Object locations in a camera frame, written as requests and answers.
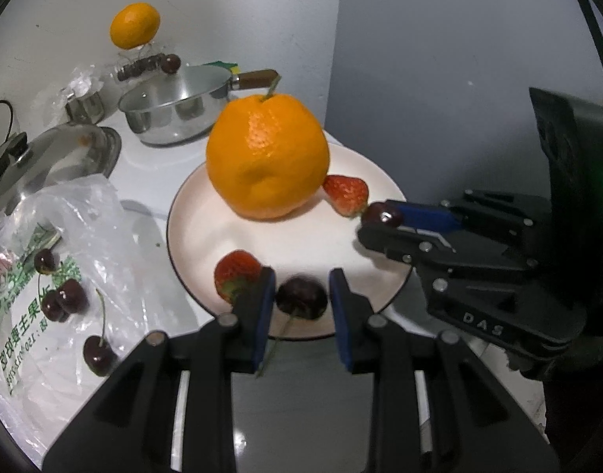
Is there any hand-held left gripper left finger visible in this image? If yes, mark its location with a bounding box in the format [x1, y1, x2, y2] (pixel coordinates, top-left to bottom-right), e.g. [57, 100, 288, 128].
[43, 266, 277, 473]

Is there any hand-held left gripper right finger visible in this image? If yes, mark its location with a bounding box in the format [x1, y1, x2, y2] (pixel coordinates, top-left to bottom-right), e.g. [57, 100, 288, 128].
[328, 268, 561, 473]

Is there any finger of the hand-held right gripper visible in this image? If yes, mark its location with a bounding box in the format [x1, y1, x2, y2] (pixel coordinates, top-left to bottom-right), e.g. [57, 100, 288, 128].
[357, 223, 530, 283]
[380, 188, 555, 263]

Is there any dark red cherry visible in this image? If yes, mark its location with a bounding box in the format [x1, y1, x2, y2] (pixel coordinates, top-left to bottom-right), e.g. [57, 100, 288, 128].
[58, 279, 88, 314]
[83, 288, 118, 378]
[257, 276, 328, 378]
[40, 296, 68, 322]
[34, 249, 57, 275]
[363, 202, 404, 228]

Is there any red strawberry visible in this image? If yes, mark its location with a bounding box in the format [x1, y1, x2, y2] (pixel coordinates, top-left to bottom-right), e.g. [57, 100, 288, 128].
[322, 175, 370, 218]
[214, 250, 263, 305]

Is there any white plate dark rim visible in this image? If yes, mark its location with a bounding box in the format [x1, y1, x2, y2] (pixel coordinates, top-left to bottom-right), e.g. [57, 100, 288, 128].
[166, 143, 415, 341]

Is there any clear printed plastic bag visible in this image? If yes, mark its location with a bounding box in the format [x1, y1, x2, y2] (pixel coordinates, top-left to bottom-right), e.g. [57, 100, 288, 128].
[0, 175, 199, 405]

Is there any large orange with stem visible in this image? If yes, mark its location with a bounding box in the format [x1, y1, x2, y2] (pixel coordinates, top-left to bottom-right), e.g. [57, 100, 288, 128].
[205, 75, 331, 222]

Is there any large steel lid black knob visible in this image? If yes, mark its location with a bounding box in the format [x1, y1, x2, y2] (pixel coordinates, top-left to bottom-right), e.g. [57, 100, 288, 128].
[0, 125, 122, 212]

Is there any pot lid brown knob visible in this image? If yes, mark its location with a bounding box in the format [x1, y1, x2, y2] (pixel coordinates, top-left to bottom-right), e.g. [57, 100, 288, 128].
[118, 54, 233, 114]

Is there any plastic wrapped steel cup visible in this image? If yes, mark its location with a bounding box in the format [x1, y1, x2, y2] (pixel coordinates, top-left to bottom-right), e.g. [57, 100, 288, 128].
[60, 64, 116, 125]

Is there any bunch of dark cherries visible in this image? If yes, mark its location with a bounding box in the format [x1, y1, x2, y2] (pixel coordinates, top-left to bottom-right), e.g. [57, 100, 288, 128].
[118, 54, 170, 81]

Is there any clear glass jar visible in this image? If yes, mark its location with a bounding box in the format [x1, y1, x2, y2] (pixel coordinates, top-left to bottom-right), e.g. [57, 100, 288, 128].
[115, 43, 182, 83]

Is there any small orange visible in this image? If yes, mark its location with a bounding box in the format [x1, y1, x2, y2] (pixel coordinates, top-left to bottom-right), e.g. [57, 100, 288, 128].
[109, 2, 161, 50]

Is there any small steel pot wooden handle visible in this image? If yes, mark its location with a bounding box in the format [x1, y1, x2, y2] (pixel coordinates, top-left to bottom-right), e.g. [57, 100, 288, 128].
[117, 64, 280, 147]

